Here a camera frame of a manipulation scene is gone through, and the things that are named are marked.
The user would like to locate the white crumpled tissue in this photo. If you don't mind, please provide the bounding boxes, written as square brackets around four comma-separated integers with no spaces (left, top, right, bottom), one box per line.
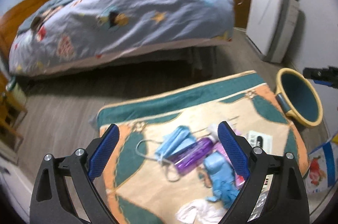
[175,199,227,224]

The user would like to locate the white printed paper box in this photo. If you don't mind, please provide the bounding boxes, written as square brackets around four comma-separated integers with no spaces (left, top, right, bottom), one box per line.
[245,131,273,154]

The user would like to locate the white air purifier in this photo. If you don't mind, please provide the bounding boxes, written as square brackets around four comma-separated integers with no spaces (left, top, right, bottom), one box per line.
[246,0,300,64]

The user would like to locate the wooden stool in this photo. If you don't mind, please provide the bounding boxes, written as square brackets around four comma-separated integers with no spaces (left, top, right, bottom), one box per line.
[1,72,27,151]

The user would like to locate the blue yellow cardboard box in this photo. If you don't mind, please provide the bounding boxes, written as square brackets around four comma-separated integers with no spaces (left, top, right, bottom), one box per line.
[305,134,337,194]

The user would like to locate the purple spray bottle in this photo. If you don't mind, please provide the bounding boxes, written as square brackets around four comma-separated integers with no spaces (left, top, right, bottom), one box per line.
[174,133,218,176]

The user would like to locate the blue face mask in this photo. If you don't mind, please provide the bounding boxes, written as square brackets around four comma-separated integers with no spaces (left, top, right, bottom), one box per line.
[136,125,198,182]

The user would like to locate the wooden bed headboard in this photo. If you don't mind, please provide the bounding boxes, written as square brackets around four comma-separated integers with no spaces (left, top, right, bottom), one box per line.
[0,0,49,60]

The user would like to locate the blue rubber glove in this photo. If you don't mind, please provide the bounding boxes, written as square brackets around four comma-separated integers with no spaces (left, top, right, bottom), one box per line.
[203,151,239,209]

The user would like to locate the green white small bin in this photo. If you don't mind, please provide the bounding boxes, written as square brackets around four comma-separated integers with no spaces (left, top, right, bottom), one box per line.
[6,76,27,105]

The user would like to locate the yellow teal trash bin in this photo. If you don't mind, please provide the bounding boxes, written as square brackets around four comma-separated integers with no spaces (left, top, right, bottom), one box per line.
[275,68,323,128]

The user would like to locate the teal orange patterned cushion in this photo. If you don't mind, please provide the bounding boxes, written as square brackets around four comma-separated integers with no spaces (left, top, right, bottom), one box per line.
[96,71,309,223]

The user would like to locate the wooden cabinet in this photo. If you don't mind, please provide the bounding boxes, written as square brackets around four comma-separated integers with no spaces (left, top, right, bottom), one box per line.
[234,0,251,29]

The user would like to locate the blue cartoon duvet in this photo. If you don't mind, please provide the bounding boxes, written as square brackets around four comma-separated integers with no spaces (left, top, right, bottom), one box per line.
[9,0,234,77]

